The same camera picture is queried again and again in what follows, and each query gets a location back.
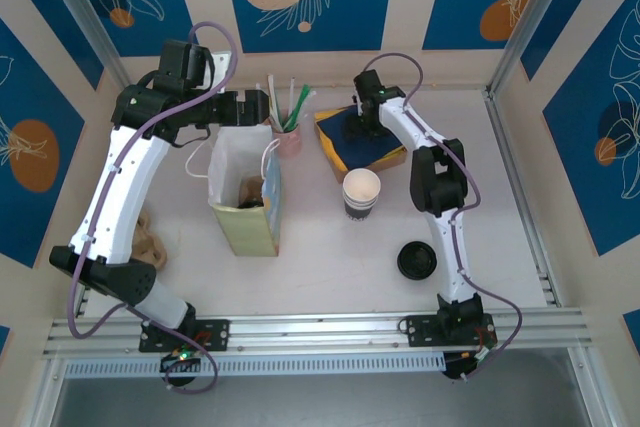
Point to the pink straw holder cup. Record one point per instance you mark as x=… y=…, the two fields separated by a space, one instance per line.
x=289 y=142

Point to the printed paper gift bag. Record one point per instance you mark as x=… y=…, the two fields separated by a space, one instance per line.
x=250 y=232

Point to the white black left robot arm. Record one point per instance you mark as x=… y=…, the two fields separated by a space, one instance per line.
x=120 y=187

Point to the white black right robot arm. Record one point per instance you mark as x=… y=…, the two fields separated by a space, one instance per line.
x=450 y=247

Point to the white paper coffee cup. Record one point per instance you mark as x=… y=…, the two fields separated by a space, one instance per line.
x=361 y=184

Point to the green and white wrapped straw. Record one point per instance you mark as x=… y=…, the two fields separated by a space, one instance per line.
x=307 y=99

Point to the beige pulp cup carrier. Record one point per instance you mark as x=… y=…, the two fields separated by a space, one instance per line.
x=150 y=247

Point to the grey metal panel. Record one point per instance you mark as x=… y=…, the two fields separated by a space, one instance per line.
x=350 y=402

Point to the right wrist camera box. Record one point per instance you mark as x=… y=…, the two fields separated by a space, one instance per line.
x=356 y=99

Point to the aluminium front rail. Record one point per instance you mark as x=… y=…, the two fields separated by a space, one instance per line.
x=310 y=332

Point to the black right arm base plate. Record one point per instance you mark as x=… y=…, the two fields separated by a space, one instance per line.
x=422 y=332

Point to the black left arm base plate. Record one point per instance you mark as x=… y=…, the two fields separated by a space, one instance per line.
x=215 y=334

